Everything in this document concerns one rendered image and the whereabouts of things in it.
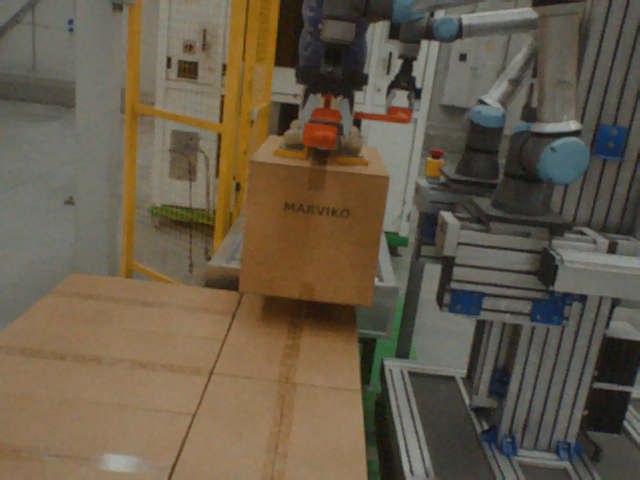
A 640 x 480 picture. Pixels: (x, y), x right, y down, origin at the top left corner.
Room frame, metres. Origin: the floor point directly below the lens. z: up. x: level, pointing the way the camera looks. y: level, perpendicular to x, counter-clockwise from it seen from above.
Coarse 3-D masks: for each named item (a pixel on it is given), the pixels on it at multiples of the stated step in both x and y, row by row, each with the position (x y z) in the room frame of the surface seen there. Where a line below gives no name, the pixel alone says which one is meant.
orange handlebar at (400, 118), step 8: (360, 112) 2.13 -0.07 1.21; (400, 112) 2.30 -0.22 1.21; (328, 120) 1.69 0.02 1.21; (336, 120) 1.70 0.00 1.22; (376, 120) 2.11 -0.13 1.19; (384, 120) 2.11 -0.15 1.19; (392, 120) 2.11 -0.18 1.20; (400, 120) 2.11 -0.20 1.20; (408, 120) 2.13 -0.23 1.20; (312, 136) 1.43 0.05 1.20; (320, 136) 1.42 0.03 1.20; (328, 136) 1.42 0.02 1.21
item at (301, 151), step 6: (282, 138) 2.18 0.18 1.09; (282, 144) 1.99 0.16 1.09; (300, 144) 2.04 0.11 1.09; (276, 150) 1.91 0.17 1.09; (282, 150) 1.91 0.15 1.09; (288, 150) 1.92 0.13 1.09; (294, 150) 1.93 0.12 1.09; (300, 150) 1.93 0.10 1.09; (306, 150) 1.97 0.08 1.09; (288, 156) 1.91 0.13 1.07; (294, 156) 1.91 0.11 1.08; (300, 156) 1.91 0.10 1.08; (306, 156) 1.91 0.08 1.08
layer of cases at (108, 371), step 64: (64, 320) 1.71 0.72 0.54; (128, 320) 1.76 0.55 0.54; (192, 320) 1.82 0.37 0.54; (256, 320) 1.88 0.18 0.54; (320, 320) 1.94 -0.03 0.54; (0, 384) 1.34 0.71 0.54; (64, 384) 1.37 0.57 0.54; (128, 384) 1.40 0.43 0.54; (192, 384) 1.44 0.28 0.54; (256, 384) 1.48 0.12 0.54; (320, 384) 1.52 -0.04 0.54; (0, 448) 1.11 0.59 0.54; (64, 448) 1.13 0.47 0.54; (128, 448) 1.15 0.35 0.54; (192, 448) 1.18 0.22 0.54; (256, 448) 1.21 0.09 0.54; (320, 448) 1.24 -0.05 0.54
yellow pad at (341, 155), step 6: (336, 150) 2.08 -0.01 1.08; (342, 150) 2.02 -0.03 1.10; (336, 156) 1.94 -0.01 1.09; (342, 156) 1.92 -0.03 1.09; (348, 156) 1.93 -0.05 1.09; (354, 156) 1.93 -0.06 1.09; (360, 156) 1.94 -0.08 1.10; (366, 156) 1.98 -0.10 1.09; (342, 162) 1.91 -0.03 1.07; (348, 162) 1.91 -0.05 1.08; (354, 162) 1.91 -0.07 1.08; (360, 162) 1.91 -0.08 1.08; (366, 162) 1.91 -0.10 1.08
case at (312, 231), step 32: (256, 160) 1.78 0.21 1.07; (288, 160) 1.84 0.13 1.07; (320, 160) 1.91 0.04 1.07; (256, 192) 1.77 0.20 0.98; (288, 192) 1.78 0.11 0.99; (320, 192) 1.78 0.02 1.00; (352, 192) 1.78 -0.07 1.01; (384, 192) 1.78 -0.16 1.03; (256, 224) 1.77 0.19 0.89; (288, 224) 1.77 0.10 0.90; (320, 224) 1.78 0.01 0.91; (352, 224) 1.78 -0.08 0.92; (256, 256) 1.77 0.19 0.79; (288, 256) 1.77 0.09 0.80; (320, 256) 1.78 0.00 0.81; (352, 256) 1.78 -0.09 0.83; (256, 288) 1.77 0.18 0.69; (288, 288) 1.77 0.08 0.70; (320, 288) 1.78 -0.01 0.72; (352, 288) 1.78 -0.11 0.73
